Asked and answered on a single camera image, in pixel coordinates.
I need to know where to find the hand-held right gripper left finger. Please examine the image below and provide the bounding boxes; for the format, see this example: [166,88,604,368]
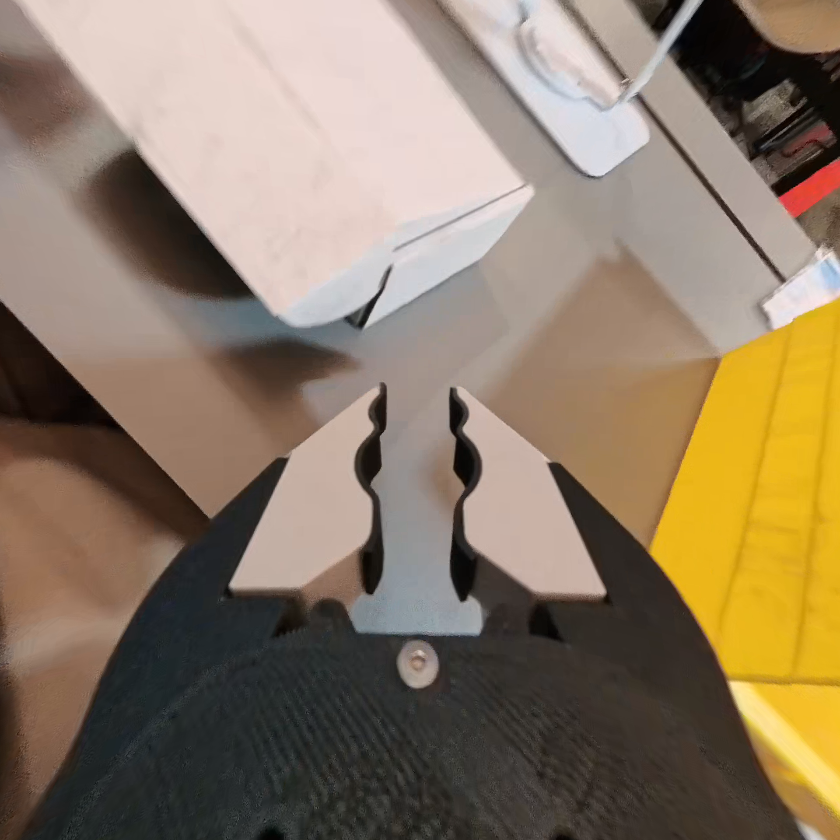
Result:
[228,382,389,597]

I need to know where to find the laminated instruction sheet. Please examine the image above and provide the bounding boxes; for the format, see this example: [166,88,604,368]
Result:
[760,248,840,330]

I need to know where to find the white document stand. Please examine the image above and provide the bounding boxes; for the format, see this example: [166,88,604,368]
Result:
[436,0,706,179]

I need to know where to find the yellow storage bin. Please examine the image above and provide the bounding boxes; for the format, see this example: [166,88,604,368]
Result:
[648,301,840,840]

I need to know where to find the white cardboard box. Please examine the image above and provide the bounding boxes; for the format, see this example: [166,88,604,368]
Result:
[13,0,536,329]

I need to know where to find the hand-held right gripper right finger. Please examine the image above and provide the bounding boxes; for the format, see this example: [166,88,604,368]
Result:
[448,386,608,603]

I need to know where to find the red floor object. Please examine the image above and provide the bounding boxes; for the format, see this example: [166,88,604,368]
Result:
[780,172,840,219]

